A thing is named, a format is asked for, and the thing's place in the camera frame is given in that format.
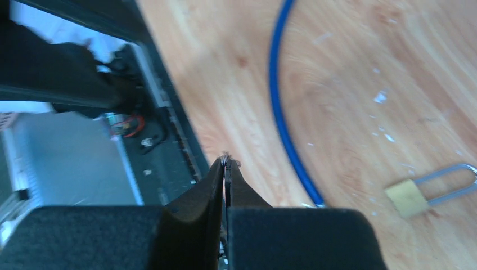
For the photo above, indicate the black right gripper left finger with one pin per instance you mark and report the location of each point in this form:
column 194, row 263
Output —
column 184, row 234

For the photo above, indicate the brass padlock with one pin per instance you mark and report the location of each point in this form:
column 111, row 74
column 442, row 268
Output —
column 408, row 199

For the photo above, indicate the blue cable lock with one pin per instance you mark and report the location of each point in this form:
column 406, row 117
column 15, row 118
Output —
column 277, row 109

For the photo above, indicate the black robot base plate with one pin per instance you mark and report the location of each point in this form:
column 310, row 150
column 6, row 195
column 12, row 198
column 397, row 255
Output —
column 165, row 158

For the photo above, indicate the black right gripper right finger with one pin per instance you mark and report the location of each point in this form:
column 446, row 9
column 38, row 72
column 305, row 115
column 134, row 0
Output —
column 263, row 237

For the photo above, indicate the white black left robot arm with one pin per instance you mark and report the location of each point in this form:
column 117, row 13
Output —
column 65, row 75

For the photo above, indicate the aluminium base frame rails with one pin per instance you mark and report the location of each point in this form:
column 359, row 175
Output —
column 63, row 159

